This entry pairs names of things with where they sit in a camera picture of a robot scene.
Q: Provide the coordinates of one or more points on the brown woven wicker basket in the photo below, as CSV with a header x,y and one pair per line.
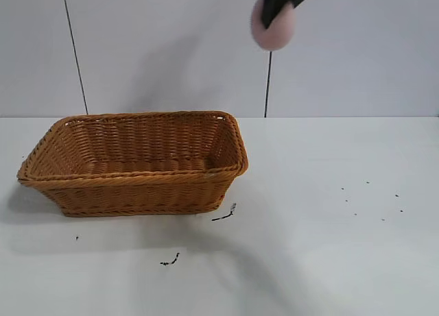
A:
x,y
137,192

